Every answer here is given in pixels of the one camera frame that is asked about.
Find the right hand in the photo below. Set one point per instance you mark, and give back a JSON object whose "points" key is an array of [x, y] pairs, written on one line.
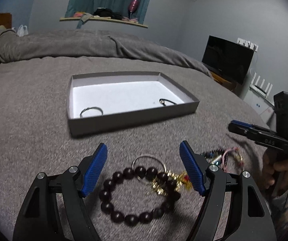
{"points": [[269, 168]]}

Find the white wall power strip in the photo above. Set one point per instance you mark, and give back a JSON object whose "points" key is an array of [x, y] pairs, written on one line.
{"points": [[247, 44]]}

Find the white wifi router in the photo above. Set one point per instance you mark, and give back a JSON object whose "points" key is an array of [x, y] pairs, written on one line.
{"points": [[260, 85]]}

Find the wooden window sill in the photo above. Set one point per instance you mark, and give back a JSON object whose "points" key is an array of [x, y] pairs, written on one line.
{"points": [[104, 19]]}

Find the white cabinet box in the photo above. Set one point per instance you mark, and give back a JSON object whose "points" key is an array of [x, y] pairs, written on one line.
{"points": [[260, 105]]}

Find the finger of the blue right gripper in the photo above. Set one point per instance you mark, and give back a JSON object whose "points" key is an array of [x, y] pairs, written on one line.
{"points": [[240, 123], [251, 131]]}

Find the grey folded duvet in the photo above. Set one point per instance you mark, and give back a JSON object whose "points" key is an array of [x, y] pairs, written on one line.
{"points": [[84, 43]]}

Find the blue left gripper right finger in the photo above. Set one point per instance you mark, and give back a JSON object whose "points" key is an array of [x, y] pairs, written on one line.
{"points": [[195, 172]]}

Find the grey cloth on sill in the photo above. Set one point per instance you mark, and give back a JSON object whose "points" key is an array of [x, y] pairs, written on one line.
{"points": [[84, 18]]}

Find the dark thin ring bangle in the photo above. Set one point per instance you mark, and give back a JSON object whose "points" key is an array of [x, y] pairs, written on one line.
{"points": [[163, 101]]}

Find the wooden side desk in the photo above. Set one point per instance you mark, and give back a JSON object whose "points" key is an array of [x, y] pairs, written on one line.
{"points": [[231, 86]]}

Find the black clothing pile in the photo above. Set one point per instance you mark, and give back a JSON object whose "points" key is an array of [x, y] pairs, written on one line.
{"points": [[105, 12]]}

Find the black monitor screen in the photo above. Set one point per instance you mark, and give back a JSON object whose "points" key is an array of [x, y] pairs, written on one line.
{"points": [[228, 59]]}

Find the white plastic bag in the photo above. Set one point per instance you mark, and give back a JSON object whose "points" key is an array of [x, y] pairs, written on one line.
{"points": [[22, 31]]}

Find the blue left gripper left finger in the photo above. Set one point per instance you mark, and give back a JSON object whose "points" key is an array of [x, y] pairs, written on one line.
{"points": [[91, 168]]}

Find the grey shallow cardboard tray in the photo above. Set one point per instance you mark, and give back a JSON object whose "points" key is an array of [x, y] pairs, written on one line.
{"points": [[127, 98]]}

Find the silver bangle in tray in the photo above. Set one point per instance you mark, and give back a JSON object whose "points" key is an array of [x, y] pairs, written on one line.
{"points": [[91, 111]]}

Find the grey bed sheet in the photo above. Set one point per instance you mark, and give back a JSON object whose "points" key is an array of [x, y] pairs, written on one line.
{"points": [[34, 134]]}

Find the silver bangle on bed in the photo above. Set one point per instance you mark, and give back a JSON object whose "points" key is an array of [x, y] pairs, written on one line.
{"points": [[149, 160]]}

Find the black right gripper camera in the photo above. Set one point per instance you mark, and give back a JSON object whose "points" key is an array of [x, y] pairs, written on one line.
{"points": [[281, 111]]}

